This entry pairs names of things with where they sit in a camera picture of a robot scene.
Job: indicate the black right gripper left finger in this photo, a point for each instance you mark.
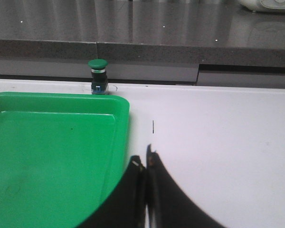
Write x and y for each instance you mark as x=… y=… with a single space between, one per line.
x=125 y=207

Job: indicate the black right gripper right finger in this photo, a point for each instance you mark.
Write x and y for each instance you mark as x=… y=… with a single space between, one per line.
x=168 y=206

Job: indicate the green mushroom push button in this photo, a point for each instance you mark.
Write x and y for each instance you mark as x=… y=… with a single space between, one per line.
x=99 y=76

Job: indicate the green plastic tray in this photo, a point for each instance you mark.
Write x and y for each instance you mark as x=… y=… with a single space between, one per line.
x=61 y=155

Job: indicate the grey stone counter ledge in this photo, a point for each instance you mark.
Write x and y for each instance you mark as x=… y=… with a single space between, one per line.
x=176 y=42

